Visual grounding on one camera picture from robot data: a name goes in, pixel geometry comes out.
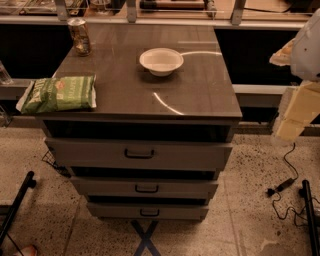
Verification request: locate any orange shoe tip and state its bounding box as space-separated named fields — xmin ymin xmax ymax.
xmin=13 ymin=245 xmax=37 ymax=256

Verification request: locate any black stand leg left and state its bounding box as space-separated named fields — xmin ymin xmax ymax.
xmin=0 ymin=171 xmax=37 ymax=246

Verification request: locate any top drawer black handle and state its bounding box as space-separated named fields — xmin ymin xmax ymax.
xmin=124 ymin=149 xmax=155 ymax=159

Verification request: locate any green jalapeno chip bag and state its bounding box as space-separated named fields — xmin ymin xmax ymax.
xmin=16 ymin=75 xmax=96 ymax=114

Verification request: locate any bottom drawer black handle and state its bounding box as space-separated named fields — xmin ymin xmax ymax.
xmin=140 ymin=209 xmax=160 ymax=217

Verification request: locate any black wire basket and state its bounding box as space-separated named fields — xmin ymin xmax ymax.
xmin=42 ymin=150 xmax=71 ymax=178

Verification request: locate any drawer black handle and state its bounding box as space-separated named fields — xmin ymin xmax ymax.
xmin=135 ymin=185 xmax=159 ymax=194
xmin=140 ymin=209 xmax=160 ymax=217
xmin=124 ymin=149 xmax=155 ymax=159

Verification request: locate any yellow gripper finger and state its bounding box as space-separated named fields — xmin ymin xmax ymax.
xmin=272 ymin=88 xmax=304 ymax=142
xmin=284 ymin=81 xmax=320 ymax=124

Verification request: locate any black power adapter cable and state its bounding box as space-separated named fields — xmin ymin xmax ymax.
xmin=266 ymin=142 xmax=309 ymax=228

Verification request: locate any black stand leg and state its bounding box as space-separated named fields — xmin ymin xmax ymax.
xmin=0 ymin=171 xmax=37 ymax=246
xmin=300 ymin=179 xmax=320 ymax=256

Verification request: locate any gold beverage can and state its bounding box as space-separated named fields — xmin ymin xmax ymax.
xmin=67 ymin=17 xmax=91 ymax=56

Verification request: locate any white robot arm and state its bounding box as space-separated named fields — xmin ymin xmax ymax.
xmin=269 ymin=9 xmax=320 ymax=142

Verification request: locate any black stand leg right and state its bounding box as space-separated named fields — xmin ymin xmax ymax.
xmin=300 ymin=179 xmax=320 ymax=256

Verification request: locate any middle drawer black handle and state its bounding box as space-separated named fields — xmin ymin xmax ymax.
xmin=135 ymin=185 xmax=159 ymax=194

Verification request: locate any grey drawer cabinet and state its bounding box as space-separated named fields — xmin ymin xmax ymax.
xmin=37 ymin=24 xmax=242 ymax=221

